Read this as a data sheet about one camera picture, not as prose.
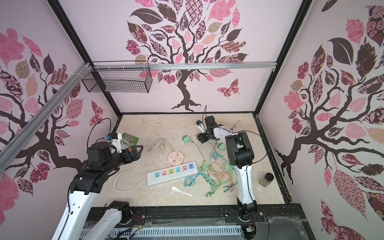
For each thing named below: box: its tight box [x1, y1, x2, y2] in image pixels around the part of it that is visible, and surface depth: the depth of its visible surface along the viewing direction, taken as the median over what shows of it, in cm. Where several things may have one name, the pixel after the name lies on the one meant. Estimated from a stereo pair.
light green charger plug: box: [217, 142, 227, 151], surface depth 100 cm
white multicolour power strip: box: [147, 161, 199, 186], surface depth 87 cm
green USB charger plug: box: [181, 135, 191, 143], surface depth 105 cm
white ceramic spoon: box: [171, 186, 193, 197], surface depth 83 cm
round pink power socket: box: [168, 150, 184, 166], surface depth 94 cm
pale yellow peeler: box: [142, 118, 161, 125], surface depth 117 cm
